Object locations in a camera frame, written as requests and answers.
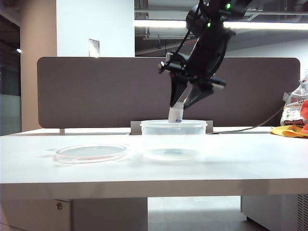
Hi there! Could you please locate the yellow orange cloth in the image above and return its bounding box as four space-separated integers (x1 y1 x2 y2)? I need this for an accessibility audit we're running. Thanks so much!
269 125 308 139

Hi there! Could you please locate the grey cable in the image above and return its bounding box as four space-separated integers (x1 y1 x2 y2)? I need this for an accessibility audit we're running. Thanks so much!
208 107 285 134

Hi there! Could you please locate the red orange plastic bag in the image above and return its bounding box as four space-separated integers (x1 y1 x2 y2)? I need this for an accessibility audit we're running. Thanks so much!
297 99 308 134

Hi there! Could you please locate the metal wall plate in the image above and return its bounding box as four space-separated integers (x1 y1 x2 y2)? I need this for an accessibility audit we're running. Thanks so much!
88 38 101 58

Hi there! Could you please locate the brown desk divider panel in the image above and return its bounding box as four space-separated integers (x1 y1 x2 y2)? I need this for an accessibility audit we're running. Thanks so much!
37 56 301 129

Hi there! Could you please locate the white printed snack bag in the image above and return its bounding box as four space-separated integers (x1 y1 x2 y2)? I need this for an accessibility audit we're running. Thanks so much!
280 69 308 127

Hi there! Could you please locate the white cabinet with vent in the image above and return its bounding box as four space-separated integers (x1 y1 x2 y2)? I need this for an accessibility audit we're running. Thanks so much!
240 194 308 231

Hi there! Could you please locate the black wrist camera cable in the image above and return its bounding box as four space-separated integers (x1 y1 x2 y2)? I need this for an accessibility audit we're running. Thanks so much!
171 4 202 57

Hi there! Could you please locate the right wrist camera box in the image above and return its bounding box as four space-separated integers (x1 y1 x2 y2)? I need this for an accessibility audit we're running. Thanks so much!
165 51 185 67

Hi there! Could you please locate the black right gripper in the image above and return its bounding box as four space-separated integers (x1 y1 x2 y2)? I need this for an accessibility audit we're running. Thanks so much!
158 51 227 111

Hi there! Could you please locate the round clear plastic box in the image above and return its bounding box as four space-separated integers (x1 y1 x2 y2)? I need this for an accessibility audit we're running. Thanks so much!
140 119 208 163

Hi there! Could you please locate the small white medicine bottle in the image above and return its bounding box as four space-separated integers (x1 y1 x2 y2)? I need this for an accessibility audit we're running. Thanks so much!
167 102 185 124

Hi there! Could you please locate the clear round clip lid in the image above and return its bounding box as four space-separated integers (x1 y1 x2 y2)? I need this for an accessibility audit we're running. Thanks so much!
45 143 129 165

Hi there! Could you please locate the long ceiling light strip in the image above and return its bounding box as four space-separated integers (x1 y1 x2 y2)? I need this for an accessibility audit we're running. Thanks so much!
134 19 308 31

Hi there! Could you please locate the white drawer cabinet with lock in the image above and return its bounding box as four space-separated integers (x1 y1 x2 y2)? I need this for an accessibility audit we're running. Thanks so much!
0 198 148 231

